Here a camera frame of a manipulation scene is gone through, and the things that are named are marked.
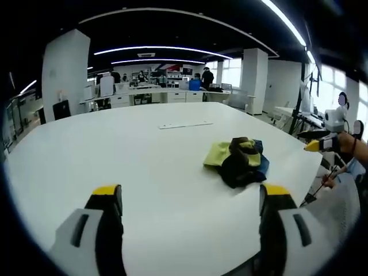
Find long ceiling light strip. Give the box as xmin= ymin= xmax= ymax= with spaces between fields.
xmin=94 ymin=45 xmax=234 ymax=60

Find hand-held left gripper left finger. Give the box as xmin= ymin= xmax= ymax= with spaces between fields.
xmin=47 ymin=184 xmax=128 ymax=276

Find bright ceiling light strip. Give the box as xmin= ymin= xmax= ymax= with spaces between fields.
xmin=260 ymin=0 xmax=308 ymax=47

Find white desk with mesh panel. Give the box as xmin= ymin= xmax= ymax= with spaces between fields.
xmin=222 ymin=88 xmax=257 ymax=116

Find thin black cable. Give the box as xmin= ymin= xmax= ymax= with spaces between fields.
xmin=300 ymin=166 xmax=338 ymax=208

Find white table cable cover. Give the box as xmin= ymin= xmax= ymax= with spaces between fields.
xmin=158 ymin=122 xmax=214 ymax=130

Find person's right hand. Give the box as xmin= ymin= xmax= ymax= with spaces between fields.
xmin=338 ymin=132 xmax=356 ymax=158

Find person's grey mesh clothing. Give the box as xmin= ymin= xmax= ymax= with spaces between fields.
xmin=300 ymin=172 xmax=362 ymax=259

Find black tripod stand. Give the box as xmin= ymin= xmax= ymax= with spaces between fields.
xmin=288 ymin=85 xmax=303 ymax=136

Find white upright appliance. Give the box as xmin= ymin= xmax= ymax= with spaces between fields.
xmin=99 ymin=74 xmax=114 ymax=98

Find yellow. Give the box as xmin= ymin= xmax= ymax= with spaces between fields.
xmin=202 ymin=136 xmax=271 ymax=189

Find long white counter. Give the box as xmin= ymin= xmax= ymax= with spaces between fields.
xmin=79 ymin=85 xmax=232 ymax=110

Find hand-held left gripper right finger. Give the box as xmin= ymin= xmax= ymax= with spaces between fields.
xmin=258 ymin=184 xmax=342 ymax=276

